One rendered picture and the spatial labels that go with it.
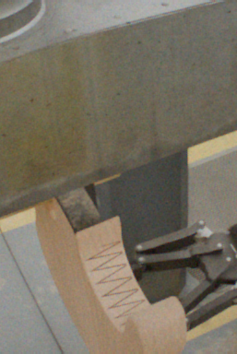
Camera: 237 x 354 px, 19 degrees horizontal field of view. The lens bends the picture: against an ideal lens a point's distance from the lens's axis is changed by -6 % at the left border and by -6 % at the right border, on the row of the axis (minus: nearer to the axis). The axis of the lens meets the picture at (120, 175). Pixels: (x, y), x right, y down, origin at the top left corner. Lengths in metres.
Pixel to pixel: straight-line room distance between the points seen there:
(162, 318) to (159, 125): 0.16
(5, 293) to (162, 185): 0.74
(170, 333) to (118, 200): 1.21
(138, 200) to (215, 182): 0.79
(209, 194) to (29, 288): 0.73
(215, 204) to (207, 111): 1.91
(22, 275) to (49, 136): 1.82
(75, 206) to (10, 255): 1.73
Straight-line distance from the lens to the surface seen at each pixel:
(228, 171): 2.61
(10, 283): 2.32
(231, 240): 0.90
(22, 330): 2.19
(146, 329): 0.59
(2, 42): 0.50
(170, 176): 1.80
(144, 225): 1.89
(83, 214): 0.67
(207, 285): 0.86
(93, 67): 0.51
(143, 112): 0.55
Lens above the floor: 1.78
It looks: 43 degrees down
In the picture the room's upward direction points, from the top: 5 degrees counter-clockwise
